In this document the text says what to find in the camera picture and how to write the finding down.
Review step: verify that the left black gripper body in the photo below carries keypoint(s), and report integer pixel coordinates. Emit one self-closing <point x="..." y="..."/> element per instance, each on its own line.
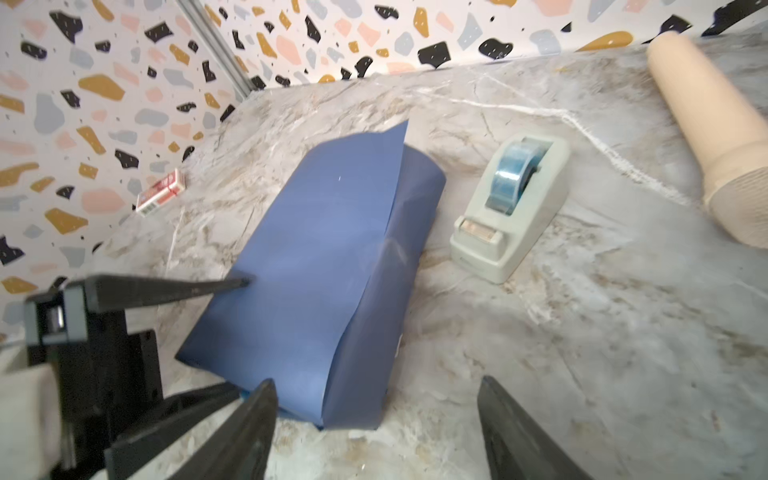
<point x="103" y="379"/>

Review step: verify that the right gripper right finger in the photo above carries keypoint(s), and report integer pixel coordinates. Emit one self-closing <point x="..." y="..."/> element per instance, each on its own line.
<point x="516" y="446"/>

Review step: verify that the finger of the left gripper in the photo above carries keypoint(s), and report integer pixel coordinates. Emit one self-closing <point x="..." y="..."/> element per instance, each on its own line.
<point x="162" y="425"/>
<point x="150" y="291"/>

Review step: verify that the blue wrapping paper sheet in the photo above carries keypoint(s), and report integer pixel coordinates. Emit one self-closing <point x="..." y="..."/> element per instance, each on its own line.
<point x="331" y="268"/>

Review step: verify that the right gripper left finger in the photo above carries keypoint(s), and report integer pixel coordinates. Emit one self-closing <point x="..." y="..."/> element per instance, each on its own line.
<point x="240" y="447"/>

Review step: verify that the white tape dispenser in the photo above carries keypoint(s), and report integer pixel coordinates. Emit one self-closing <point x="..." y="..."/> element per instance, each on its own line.
<point x="519" y="193"/>

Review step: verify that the red playing card deck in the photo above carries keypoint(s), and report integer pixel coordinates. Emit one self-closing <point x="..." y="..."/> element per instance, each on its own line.
<point x="160" y="193"/>

